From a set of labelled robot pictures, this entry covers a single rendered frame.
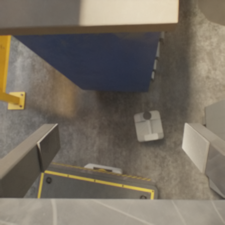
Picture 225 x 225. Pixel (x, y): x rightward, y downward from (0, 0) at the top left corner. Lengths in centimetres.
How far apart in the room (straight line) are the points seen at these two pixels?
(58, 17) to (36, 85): 119
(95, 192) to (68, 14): 86
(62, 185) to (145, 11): 95
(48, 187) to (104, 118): 60
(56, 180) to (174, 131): 86
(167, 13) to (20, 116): 143
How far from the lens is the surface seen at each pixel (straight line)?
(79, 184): 104
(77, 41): 59
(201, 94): 137
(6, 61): 162
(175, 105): 131
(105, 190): 101
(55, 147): 16
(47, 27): 44
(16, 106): 165
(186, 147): 17
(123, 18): 39
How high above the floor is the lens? 126
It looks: 78 degrees down
